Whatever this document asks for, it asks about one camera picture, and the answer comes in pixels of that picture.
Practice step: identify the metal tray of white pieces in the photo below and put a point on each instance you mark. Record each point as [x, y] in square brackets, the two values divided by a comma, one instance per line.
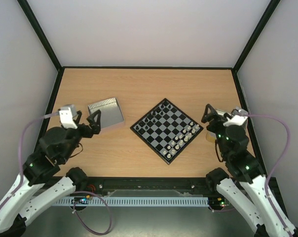
[212, 137]

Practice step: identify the grey tray of black pieces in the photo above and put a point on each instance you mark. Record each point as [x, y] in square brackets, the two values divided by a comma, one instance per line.
[111, 113]

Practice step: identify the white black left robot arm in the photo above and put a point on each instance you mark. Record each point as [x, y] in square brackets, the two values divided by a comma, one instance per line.
[18, 208]

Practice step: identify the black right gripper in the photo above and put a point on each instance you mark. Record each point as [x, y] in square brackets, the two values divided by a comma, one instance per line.
[217, 121]

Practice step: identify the black enclosure frame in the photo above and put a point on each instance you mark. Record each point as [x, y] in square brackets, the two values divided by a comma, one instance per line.
[60, 69]

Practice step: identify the black white chess board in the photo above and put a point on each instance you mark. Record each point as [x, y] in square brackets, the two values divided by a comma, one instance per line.
[173, 123]

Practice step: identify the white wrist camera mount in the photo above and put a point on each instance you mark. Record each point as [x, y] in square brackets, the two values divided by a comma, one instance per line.
[239, 117]
[66, 115]

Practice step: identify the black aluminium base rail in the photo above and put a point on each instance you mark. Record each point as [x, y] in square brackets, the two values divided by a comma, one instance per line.
[197, 186]

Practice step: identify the light blue slotted cable duct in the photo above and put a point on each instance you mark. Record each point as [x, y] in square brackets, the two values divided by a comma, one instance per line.
[136, 201]

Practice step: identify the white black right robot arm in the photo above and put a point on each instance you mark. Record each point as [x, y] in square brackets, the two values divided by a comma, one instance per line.
[245, 184]

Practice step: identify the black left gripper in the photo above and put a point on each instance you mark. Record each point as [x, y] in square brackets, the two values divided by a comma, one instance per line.
[96, 128]

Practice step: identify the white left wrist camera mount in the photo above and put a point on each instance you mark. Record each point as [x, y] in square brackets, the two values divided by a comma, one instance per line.
[66, 115]

